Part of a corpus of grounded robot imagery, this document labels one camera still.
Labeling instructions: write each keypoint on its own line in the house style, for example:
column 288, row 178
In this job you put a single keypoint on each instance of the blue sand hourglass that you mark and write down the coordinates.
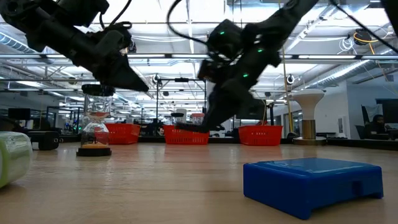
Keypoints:
column 177, row 115

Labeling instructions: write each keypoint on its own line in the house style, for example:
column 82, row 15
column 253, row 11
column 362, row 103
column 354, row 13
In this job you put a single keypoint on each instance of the black aluminium rig frame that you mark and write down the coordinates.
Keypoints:
column 357, row 143

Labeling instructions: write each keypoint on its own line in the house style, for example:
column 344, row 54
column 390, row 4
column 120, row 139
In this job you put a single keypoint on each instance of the red plastic basket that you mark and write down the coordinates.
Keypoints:
column 186, row 138
column 124, row 133
column 260, row 135

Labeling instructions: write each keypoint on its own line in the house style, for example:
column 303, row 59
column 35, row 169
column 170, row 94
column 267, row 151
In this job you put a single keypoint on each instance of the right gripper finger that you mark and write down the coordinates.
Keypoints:
column 213, row 96
column 224, row 109

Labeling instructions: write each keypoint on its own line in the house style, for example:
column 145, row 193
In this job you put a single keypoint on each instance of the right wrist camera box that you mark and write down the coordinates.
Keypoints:
column 225, row 39

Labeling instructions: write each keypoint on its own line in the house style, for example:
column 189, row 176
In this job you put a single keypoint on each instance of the dark wall screen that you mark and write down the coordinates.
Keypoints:
column 388, row 110

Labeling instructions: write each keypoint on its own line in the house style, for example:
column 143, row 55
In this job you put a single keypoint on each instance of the black background rig frame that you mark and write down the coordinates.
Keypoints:
column 182, row 80

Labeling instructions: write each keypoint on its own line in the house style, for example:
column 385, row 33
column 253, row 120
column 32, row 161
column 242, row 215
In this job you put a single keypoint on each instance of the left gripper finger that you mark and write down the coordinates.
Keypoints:
column 127, row 73
column 118, row 81

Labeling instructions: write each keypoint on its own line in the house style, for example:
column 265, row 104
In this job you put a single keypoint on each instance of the person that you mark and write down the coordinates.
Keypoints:
column 376, row 127

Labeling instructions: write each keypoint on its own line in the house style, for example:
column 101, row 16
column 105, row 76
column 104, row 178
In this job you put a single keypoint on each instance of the white mushroom table lamp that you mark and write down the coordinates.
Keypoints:
column 308, row 99

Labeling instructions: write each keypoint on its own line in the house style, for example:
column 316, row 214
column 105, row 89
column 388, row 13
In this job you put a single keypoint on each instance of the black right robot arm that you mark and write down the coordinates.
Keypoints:
column 295, row 12

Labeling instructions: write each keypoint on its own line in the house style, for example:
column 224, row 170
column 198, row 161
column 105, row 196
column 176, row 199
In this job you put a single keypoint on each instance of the small black monitor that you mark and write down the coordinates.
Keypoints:
column 18, row 113

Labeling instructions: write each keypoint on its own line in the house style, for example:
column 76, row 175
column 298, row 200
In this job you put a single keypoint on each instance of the orange sand hourglass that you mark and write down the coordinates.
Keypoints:
column 98, row 90

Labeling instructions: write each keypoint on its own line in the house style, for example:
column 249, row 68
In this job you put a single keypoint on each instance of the blue plastic box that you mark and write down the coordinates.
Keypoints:
column 311, row 186

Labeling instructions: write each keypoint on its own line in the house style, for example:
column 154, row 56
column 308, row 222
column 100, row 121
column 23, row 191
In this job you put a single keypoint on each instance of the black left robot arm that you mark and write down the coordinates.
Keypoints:
column 40, row 21

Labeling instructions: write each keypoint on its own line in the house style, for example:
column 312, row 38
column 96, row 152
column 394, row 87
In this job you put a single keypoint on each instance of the pink sand hourglass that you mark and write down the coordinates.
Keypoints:
column 196, row 115

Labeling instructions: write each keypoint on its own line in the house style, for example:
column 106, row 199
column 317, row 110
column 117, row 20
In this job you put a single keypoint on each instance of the green wall charger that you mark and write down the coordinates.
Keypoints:
column 12, row 158

